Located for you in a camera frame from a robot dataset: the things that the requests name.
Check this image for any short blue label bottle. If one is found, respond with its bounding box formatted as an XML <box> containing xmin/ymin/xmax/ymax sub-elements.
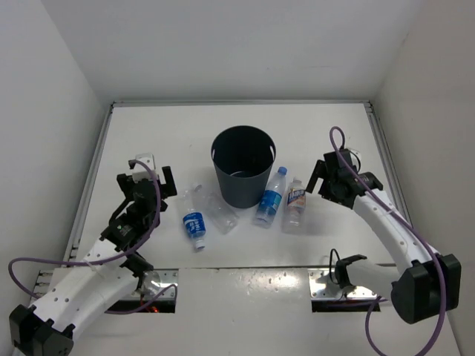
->
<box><xmin>183</xmin><ymin>211</ymin><xmax>206</xmax><ymax>251</ymax></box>

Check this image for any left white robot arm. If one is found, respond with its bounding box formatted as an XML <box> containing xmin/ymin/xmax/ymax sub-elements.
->
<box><xmin>9</xmin><ymin>154</ymin><xmax>177</xmax><ymax>355</ymax></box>

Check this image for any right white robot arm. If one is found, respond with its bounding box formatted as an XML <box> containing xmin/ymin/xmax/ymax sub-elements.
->
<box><xmin>307</xmin><ymin>148</ymin><xmax>462</xmax><ymax>324</ymax></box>

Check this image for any dark grey plastic bin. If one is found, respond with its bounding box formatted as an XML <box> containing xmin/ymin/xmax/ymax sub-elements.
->
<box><xmin>211</xmin><ymin>125</ymin><xmax>276</xmax><ymax>209</ymax></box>

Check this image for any clear crushed plastic bottle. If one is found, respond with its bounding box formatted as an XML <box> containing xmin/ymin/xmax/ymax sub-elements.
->
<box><xmin>184</xmin><ymin>183</ymin><xmax>239</xmax><ymax>234</ymax></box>

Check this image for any tall blue cap bottle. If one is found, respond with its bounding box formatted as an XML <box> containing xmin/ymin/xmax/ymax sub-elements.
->
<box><xmin>252</xmin><ymin>166</ymin><xmax>287</xmax><ymax>228</ymax></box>

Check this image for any orange white label bottle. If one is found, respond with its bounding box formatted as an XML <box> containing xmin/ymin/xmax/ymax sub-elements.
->
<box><xmin>282</xmin><ymin>177</ymin><xmax>306</xmax><ymax>234</ymax></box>

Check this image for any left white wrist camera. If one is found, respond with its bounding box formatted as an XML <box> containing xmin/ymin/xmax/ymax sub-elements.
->
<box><xmin>131</xmin><ymin>153</ymin><xmax>157</xmax><ymax>182</ymax></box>

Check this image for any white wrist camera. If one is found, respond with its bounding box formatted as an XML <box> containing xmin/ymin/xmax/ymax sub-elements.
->
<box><xmin>350</xmin><ymin>148</ymin><xmax>361</xmax><ymax>159</ymax></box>
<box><xmin>131</xmin><ymin>153</ymin><xmax>157</xmax><ymax>182</ymax></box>

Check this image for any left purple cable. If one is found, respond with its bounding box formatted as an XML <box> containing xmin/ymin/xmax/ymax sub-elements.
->
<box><xmin>7</xmin><ymin>159</ymin><xmax>178</xmax><ymax>315</ymax></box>

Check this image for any purple cable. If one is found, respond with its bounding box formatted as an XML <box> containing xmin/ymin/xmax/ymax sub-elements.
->
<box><xmin>7</xmin><ymin>159</ymin><xmax>178</xmax><ymax>315</ymax></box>
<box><xmin>330</xmin><ymin>126</ymin><xmax>448</xmax><ymax>356</ymax></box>

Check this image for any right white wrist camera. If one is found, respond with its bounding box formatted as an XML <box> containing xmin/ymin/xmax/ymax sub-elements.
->
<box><xmin>350</xmin><ymin>148</ymin><xmax>361</xmax><ymax>159</ymax></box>

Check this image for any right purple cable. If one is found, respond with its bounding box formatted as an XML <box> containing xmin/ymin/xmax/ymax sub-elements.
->
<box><xmin>330</xmin><ymin>126</ymin><xmax>448</xmax><ymax>356</ymax></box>

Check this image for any right aluminium frame rail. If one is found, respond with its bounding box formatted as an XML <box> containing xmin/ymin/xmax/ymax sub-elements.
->
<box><xmin>364</xmin><ymin>101</ymin><xmax>413</xmax><ymax>225</ymax></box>

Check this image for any aluminium frame rail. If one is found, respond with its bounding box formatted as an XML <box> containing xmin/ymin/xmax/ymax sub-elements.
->
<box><xmin>63</xmin><ymin>102</ymin><xmax>115</xmax><ymax>261</ymax></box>
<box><xmin>364</xmin><ymin>101</ymin><xmax>413</xmax><ymax>225</ymax></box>

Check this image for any black thin cable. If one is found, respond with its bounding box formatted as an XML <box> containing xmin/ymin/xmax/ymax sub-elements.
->
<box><xmin>328</xmin><ymin>248</ymin><xmax>352</xmax><ymax>297</ymax></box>

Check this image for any left aluminium frame rail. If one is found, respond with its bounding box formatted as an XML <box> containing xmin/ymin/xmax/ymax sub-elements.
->
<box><xmin>63</xmin><ymin>102</ymin><xmax>115</xmax><ymax>261</ymax></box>

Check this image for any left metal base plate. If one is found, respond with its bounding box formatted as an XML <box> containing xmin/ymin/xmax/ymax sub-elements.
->
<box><xmin>133</xmin><ymin>269</ymin><xmax>179</xmax><ymax>299</ymax></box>

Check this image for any metal base plate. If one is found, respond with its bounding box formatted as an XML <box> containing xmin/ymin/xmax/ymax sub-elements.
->
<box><xmin>133</xmin><ymin>269</ymin><xmax>179</xmax><ymax>299</ymax></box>
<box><xmin>307</xmin><ymin>268</ymin><xmax>377</xmax><ymax>302</ymax></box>

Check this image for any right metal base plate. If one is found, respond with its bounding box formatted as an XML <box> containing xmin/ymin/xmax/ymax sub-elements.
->
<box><xmin>307</xmin><ymin>268</ymin><xmax>377</xmax><ymax>302</ymax></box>

